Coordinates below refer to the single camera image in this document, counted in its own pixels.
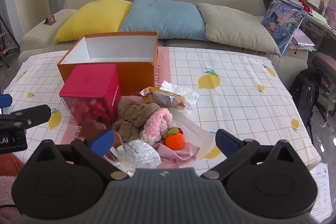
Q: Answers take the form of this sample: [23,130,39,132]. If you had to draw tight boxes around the brown plush toy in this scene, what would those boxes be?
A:
[112,98,161,144]

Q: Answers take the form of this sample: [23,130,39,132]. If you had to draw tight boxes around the grey study desk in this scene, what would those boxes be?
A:
[273,0,336,119]

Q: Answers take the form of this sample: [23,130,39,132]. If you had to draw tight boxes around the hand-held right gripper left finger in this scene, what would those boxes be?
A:
[26,129,130,180]

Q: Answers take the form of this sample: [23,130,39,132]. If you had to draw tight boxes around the grey-green pillow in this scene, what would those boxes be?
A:
[196,3,281,56]

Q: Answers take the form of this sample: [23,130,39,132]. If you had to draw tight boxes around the black backpack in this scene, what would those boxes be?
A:
[289,68,322,130]

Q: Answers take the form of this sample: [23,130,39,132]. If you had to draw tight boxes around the pink fluffy cloth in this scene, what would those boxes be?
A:
[0,174,24,223]

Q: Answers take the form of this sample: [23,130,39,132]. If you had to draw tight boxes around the black step ladder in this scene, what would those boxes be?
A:
[0,14,20,68]

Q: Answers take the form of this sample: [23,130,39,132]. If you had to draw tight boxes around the printed figure pillow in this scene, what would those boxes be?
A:
[261,0,306,55]

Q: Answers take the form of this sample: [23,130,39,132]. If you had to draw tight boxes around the printed paper sheets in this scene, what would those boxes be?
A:
[310,162,332,223]

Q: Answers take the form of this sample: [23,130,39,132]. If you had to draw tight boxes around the orange cardboard box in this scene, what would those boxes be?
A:
[57,31,159,96]

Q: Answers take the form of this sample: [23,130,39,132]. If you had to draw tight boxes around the red cloth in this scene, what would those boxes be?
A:
[0,154,24,177]

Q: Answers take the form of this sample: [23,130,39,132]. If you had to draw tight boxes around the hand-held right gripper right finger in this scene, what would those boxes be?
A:
[201,129,307,179]

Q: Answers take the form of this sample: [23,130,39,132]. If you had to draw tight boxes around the red lidded clear box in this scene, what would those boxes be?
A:
[59,64,122,128]

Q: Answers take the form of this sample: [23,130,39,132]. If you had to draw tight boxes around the blue pillow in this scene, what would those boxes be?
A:
[119,0,208,41]

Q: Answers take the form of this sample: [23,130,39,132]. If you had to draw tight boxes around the brown pouch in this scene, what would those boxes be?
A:
[79,118,122,156]

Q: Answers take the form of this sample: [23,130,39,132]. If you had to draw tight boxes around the pink crocheted toy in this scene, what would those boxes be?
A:
[140,108,174,147]

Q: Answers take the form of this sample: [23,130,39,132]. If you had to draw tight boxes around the yellow snack packet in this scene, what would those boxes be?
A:
[140,87,188,111]

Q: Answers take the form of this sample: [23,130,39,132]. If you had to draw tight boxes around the orange crocheted fruit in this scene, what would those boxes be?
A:
[162,127,186,149]

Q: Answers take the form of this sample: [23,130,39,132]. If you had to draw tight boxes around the yellow pillow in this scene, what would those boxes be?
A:
[53,0,133,43]

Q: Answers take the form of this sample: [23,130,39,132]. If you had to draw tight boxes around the pink plastic folders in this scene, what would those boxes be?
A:
[290,28,317,52]

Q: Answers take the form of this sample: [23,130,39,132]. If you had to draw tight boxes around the pink table sheet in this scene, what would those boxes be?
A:
[62,46,172,147]

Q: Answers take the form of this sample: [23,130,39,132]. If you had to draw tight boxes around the silvery ribboned gift pouch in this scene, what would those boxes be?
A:
[110,139,162,177]

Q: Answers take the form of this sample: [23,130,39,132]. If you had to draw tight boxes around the pink chair seat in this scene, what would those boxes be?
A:
[314,52,336,73]

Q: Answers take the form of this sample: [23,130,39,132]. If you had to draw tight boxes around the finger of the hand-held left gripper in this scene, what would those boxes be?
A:
[0,94,13,109]
[10,105,52,132]

